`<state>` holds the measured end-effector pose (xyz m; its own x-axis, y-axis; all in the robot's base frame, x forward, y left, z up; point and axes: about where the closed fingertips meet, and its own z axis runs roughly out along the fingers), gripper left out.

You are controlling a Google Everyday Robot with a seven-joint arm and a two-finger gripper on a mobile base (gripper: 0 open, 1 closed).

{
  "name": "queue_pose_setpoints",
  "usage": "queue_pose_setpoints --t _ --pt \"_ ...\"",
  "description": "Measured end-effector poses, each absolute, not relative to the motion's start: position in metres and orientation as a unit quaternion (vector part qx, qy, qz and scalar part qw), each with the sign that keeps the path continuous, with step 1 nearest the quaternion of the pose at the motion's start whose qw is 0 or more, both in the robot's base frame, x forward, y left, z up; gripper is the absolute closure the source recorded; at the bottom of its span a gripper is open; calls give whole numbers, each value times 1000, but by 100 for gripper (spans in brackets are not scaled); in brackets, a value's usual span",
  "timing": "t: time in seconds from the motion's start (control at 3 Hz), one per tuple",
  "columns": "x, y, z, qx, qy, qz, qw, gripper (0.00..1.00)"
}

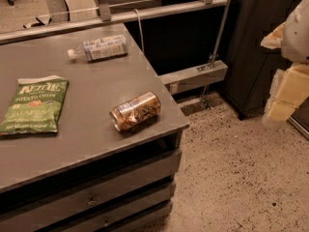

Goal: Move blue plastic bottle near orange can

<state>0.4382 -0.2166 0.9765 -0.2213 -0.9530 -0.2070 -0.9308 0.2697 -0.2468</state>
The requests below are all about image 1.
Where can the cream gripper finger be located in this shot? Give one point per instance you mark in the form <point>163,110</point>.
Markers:
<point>288,91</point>
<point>273,40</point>

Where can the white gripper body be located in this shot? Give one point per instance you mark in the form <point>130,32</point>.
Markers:
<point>296,36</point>

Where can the blue label plastic bottle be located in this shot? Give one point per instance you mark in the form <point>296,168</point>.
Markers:
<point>100,49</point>

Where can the orange drink can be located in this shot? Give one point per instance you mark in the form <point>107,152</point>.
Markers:
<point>135,111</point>

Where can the dark cabinet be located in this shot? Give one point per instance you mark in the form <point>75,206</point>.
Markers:
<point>251,66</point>

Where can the grey drawer cabinet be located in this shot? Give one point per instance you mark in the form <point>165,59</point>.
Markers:
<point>116,194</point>

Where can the green potato chips bag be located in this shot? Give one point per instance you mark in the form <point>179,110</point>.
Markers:
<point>36,105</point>

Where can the grey metal rail frame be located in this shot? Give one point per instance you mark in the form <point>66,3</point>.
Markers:
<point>176,82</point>

